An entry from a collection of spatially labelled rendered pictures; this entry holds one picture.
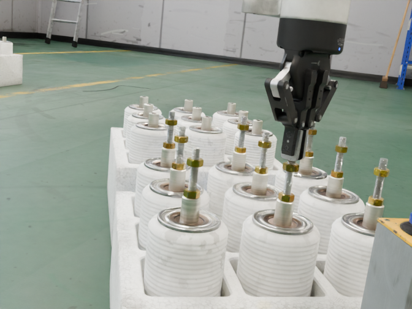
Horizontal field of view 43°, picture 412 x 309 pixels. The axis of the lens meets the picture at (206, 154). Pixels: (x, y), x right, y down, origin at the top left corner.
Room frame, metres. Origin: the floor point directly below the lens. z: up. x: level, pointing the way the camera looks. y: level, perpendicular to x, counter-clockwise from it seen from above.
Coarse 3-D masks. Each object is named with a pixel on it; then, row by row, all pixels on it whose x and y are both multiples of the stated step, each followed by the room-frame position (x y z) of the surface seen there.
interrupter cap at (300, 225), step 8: (256, 216) 0.61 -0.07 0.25; (264, 216) 0.62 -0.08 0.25; (272, 216) 0.63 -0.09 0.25; (296, 216) 0.63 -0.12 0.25; (304, 216) 0.63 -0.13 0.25; (256, 224) 0.59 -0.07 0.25; (264, 224) 0.59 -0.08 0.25; (272, 224) 0.60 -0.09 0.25; (296, 224) 0.61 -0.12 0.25; (304, 224) 0.60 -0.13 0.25; (312, 224) 0.60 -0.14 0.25; (280, 232) 0.57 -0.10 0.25; (288, 232) 0.57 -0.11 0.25; (296, 232) 0.57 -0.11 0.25; (304, 232) 0.58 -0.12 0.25
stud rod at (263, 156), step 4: (264, 132) 0.72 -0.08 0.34; (268, 132) 0.72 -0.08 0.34; (264, 136) 0.72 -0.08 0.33; (268, 136) 0.72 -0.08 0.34; (264, 140) 0.72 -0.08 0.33; (268, 140) 0.72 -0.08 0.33; (264, 148) 0.72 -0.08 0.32; (260, 152) 0.72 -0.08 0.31; (264, 152) 0.72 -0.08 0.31; (260, 156) 0.72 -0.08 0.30; (264, 156) 0.72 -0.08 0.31; (260, 160) 0.72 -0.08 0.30; (264, 160) 0.72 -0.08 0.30; (260, 164) 0.72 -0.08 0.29; (264, 164) 0.72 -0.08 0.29
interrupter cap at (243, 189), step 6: (234, 186) 0.73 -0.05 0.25; (240, 186) 0.73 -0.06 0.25; (246, 186) 0.74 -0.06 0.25; (270, 186) 0.75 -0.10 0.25; (234, 192) 0.71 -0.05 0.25; (240, 192) 0.71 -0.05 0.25; (246, 192) 0.71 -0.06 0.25; (270, 192) 0.73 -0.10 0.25; (276, 192) 0.72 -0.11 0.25; (246, 198) 0.69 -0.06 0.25; (252, 198) 0.69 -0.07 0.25; (258, 198) 0.69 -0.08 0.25; (264, 198) 0.69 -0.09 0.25; (270, 198) 0.69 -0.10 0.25; (276, 198) 0.70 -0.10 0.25
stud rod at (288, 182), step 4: (288, 160) 0.61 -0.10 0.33; (292, 164) 0.61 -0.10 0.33; (288, 172) 0.61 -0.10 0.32; (292, 172) 0.61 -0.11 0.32; (288, 176) 0.61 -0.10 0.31; (292, 176) 0.61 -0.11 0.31; (284, 180) 0.61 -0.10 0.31; (288, 180) 0.60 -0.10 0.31; (292, 180) 0.61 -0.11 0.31; (284, 184) 0.61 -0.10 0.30; (288, 184) 0.60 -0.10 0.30; (284, 188) 0.61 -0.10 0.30; (288, 188) 0.61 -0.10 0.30; (284, 192) 0.61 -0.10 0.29; (288, 192) 0.61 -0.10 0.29
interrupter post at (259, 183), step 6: (258, 174) 0.72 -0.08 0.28; (264, 174) 0.72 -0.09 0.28; (252, 180) 0.73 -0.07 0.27; (258, 180) 0.71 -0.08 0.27; (264, 180) 0.72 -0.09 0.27; (252, 186) 0.72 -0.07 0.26; (258, 186) 0.71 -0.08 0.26; (264, 186) 0.72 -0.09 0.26; (252, 192) 0.72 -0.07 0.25; (258, 192) 0.71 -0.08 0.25; (264, 192) 0.72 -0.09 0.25
